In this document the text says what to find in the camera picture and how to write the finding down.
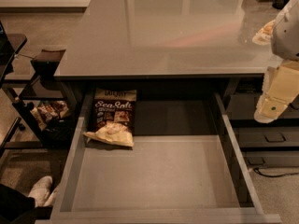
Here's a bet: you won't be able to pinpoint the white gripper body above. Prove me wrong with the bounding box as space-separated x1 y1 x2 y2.
263 60 299 107

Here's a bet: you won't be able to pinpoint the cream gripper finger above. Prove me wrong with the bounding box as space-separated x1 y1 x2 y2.
252 21 275 46
254 94 289 123

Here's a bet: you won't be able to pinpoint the brown sea salt chip bag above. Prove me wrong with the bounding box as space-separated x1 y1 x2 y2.
84 88 136 147

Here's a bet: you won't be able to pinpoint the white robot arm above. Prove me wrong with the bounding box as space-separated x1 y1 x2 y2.
252 0 299 123

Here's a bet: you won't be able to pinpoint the open grey drawer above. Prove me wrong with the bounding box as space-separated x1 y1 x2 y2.
50 93 281 224

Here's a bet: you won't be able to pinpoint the dark lower cabinet drawers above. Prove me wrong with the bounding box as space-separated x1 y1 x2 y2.
222 77 299 167

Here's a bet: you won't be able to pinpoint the dark wooden chair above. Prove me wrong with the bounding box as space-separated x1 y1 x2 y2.
1 49 75 149

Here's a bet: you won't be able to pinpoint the snack packets in basket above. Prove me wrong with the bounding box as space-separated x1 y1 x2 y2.
29 100 70 131

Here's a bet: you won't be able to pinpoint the white sock foot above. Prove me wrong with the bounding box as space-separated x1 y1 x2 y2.
29 175 59 207

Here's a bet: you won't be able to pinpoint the dark side table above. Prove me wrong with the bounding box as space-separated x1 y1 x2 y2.
0 22 27 87

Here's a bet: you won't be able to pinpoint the black cable on floor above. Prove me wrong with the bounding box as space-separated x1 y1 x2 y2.
252 167 299 179

